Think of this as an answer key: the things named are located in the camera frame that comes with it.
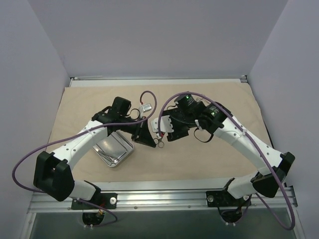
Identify metal instrument tray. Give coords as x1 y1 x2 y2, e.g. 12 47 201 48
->
93 131 134 167

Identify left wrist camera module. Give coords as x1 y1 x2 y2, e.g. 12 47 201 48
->
140 103 153 113

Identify steel tweezers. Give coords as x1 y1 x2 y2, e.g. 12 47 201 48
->
97 150 118 163

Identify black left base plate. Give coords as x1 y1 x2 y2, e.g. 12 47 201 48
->
71 192 118 210

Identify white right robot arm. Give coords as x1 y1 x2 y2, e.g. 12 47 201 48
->
161 102 295 206

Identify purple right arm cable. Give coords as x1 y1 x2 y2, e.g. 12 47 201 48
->
158 91 297 230

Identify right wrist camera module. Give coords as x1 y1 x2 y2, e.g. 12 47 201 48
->
174 94 205 116

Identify steel surgical scissors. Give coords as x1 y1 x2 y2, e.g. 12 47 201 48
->
154 137 164 148

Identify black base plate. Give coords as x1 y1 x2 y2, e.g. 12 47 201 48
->
205 191 251 208
71 192 118 210

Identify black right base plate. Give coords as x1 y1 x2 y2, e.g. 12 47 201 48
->
205 191 251 208

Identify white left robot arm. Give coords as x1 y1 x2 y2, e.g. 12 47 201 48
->
33 97 156 209

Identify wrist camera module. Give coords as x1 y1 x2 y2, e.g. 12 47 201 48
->
174 94 205 116
140 103 153 113

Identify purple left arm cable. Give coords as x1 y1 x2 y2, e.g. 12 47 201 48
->
11 91 157 227

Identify beige cloth wrap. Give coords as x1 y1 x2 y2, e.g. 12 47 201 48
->
39 83 284 184

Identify aluminium mounting rail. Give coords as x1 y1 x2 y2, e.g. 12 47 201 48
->
27 187 299 214

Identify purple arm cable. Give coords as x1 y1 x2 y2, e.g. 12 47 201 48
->
158 91 297 230
11 91 157 227

